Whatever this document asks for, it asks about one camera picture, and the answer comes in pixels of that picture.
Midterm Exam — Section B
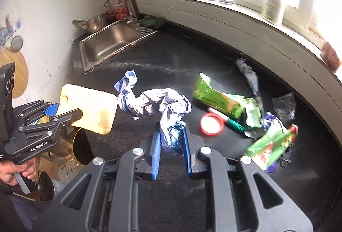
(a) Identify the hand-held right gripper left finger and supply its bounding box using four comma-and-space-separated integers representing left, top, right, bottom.
32, 128, 162, 232

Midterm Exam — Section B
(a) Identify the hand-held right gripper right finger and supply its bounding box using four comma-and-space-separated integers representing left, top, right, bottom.
182, 126, 314, 232

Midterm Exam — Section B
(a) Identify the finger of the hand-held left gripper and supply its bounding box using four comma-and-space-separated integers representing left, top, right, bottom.
13, 100, 59, 122
17, 108, 84, 140

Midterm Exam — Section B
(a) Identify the yellow sponge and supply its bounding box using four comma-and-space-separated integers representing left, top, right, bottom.
58, 84, 117, 135

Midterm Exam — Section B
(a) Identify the dark trash bin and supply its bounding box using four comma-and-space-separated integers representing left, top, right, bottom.
72, 127, 94, 166

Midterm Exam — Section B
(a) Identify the large white blue paper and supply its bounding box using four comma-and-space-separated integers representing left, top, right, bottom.
134, 88, 192, 153

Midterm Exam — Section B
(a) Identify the person's left hand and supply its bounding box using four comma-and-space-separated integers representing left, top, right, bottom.
0, 162, 37, 186

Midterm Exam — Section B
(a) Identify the round wooden cutting board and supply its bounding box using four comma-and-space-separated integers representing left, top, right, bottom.
0, 49, 29, 99

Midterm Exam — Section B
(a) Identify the red rimmed white lid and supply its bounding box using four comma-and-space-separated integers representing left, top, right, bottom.
200, 112, 225, 137

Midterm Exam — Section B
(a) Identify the green marker pen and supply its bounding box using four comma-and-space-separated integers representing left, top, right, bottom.
208, 107, 245, 132

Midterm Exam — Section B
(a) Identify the black round object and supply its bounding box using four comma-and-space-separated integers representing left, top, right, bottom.
37, 170, 56, 201

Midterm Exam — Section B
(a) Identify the green red snack packet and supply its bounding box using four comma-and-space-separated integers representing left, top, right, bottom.
244, 124, 299, 173

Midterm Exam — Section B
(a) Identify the stainless steel sink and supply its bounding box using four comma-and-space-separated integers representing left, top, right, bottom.
79, 20, 159, 74

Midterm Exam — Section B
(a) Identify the blue purple wrapper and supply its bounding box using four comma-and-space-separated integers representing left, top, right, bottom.
263, 112, 284, 131

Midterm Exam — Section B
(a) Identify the small black object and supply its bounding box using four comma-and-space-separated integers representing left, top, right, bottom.
277, 156, 291, 168

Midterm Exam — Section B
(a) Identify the metal bowl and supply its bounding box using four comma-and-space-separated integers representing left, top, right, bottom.
72, 14, 113, 33

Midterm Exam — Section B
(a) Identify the crumpled silver wrapper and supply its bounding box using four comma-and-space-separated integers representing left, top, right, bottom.
235, 58, 260, 97

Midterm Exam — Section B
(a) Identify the clear plastic wrapper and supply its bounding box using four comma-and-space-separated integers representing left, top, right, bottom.
272, 92, 296, 122

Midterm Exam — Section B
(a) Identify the red dish soap bottle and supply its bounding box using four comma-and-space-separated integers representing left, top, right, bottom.
108, 0, 130, 22

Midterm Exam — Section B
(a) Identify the green cloth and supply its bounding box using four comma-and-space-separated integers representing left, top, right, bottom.
138, 15, 164, 31

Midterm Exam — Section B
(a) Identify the brown scrub pad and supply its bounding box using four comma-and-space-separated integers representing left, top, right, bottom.
320, 42, 342, 72

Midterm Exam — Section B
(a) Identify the white plastic bottle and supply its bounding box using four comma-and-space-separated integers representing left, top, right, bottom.
261, 0, 287, 25

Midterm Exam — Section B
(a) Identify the round metal wall disc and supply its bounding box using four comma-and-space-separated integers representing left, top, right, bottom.
10, 35, 24, 51

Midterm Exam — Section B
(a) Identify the blue wall sticker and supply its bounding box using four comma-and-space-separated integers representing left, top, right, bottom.
0, 15, 22, 48

